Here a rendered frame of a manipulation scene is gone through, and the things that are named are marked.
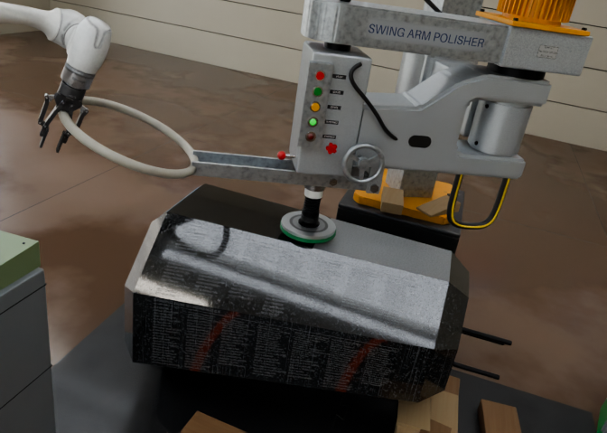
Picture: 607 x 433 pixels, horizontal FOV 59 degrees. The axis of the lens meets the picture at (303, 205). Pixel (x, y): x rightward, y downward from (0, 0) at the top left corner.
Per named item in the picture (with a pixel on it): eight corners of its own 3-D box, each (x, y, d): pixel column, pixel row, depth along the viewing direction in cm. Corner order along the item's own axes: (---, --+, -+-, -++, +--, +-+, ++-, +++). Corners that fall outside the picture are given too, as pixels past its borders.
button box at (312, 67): (319, 145, 186) (332, 62, 174) (320, 148, 183) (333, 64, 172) (295, 144, 184) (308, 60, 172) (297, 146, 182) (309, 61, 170)
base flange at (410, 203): (369, 171, 312) (371, 163, 310) (454, 192, 302) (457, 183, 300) (350, 202, 269) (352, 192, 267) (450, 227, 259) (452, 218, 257)
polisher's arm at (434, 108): (490, 184, 225) (527, 66, 205) (517, 209, 205) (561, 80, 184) (317, 171, 212) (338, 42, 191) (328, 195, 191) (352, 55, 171)
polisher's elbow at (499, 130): (458, 138, 213) (471, 89, 205) (501, 142, 217) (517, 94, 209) (480, 155, 196) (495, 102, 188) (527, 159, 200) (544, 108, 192)
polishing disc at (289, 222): (315, 245, 197) (315, 242, 197) (269, 224, 207) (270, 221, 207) (345, 227, 214) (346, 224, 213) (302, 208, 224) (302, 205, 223)
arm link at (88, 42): (103, 80, 167) (90, 62, 175) (122, 33, 162) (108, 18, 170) (68, 69, 159) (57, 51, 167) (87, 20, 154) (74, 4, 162)
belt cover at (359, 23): (538, 70, 209) (553, 26, 202) (576, 87, 187) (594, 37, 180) (294, 41, 191) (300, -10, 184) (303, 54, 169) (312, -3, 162)
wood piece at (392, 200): (381, 194, 272) (383, 185, 270) (400, 198, 271) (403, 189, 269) (380, 211, 254) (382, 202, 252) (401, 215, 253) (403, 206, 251)
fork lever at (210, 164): (369, 175, 215) (371, 164, 213) (382, 196, 198) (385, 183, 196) (192, 158, 202) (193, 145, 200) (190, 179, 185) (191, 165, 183)
